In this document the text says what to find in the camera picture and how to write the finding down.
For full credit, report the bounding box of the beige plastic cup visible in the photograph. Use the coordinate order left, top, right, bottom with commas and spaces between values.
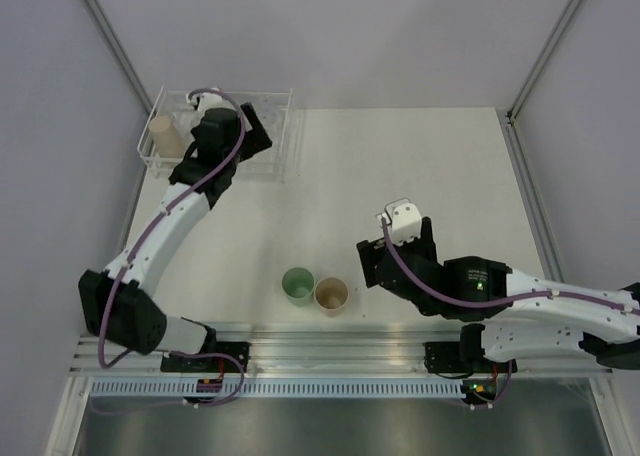
313, 277, 349, 317
148, 115, 185, 159

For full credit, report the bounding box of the short green plastic cup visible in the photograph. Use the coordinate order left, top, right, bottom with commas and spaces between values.
281, 267, 315, 307

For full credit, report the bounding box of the clear faceted glass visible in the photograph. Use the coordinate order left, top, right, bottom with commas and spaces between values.
256, 106, 283, 140
172, 106, 198, 133

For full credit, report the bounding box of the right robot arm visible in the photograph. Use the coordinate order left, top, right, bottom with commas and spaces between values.
356, 218, 639, 371

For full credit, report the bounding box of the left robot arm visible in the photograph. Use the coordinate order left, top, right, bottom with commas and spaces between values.
78, 102, 272, 372

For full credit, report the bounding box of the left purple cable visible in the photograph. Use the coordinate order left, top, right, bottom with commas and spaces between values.
87, 88, 251, 417

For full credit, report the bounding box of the purple cable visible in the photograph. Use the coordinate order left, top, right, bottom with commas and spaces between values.
87, 88, 251, 417
379, 215, 640, 410

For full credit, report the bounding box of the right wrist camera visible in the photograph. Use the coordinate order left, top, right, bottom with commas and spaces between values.
376, 198, 422, 245

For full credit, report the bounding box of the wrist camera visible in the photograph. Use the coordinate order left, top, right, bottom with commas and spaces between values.
376, 198, 422, 245
186, 88, 226, 114

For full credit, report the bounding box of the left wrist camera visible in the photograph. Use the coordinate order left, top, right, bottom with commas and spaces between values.
186, 88, 226, 114

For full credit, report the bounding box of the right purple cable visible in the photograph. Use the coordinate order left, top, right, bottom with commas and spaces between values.
379, 215, 640, 410

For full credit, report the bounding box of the white wire dish rack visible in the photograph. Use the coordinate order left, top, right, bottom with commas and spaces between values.
137, 87, 299, 183

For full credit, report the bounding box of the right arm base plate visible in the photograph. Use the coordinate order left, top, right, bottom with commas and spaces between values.
423, 341, 508, 379

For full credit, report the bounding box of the aluminium mounting rail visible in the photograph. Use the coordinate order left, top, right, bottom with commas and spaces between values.
69, 328, 616, 375

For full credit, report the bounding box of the right aluminium frame post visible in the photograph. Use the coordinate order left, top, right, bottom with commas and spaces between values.
504, 0, 601, 122

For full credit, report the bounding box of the aluminium frame post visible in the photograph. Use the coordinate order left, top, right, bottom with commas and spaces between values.
80, 0, 153, 113
504, 0, 601, 122

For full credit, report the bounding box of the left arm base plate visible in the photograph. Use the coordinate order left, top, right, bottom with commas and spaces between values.
160, 341, 251, 375

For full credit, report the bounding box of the left aluminium frame post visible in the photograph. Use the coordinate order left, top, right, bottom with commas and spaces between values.
80, 0, 153, 113

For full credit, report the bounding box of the white slotted cable duct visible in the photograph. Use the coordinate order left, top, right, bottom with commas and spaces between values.
90, 377, 464, 399

